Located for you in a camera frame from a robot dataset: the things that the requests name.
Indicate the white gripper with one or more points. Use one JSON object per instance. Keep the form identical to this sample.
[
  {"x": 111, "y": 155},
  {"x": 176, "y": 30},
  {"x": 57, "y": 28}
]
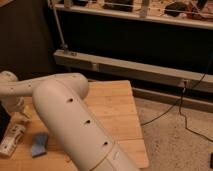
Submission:
[{"x": 15, "y": 104}]

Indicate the white bottle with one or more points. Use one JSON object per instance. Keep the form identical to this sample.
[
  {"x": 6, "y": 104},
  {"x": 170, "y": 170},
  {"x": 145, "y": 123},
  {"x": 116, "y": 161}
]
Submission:
[{"x": 11, "y": 139}]

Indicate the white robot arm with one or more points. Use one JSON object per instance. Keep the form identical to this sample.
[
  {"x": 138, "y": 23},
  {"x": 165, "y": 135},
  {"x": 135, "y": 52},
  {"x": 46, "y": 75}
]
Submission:
[{"x": 58, "y": 101}]

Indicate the metal stand pole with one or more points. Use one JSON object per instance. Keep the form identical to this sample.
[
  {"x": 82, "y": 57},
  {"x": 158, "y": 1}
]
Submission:
[{"x": 64, "y": 46}]

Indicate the blue sponge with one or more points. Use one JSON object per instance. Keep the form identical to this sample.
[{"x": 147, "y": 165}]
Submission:
[{"x": 39, "y": 144}]

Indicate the wooden shelf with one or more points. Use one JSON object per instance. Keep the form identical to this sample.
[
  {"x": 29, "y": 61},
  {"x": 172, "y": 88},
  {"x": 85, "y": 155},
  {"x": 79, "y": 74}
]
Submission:
[{"x": 173, "y": 12}]

